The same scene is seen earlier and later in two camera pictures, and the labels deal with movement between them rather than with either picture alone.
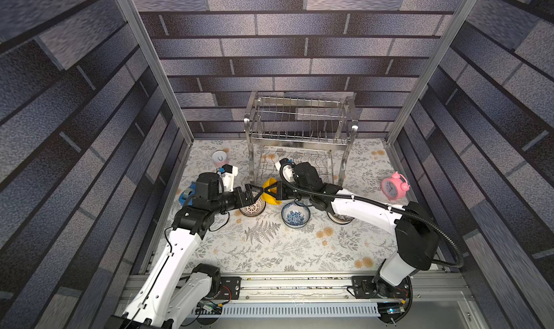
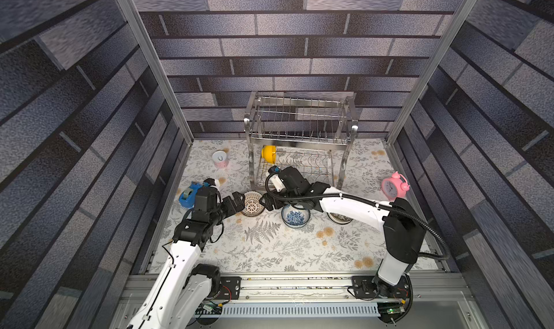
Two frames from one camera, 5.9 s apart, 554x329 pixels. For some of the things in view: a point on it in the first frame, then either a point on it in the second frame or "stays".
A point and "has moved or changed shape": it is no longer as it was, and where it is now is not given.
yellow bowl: x=265 y=196 has moved or changed shape
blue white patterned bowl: x=294 y=216 stays
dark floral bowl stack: x=339 y=218 stays
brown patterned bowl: x=254 y=209 stays
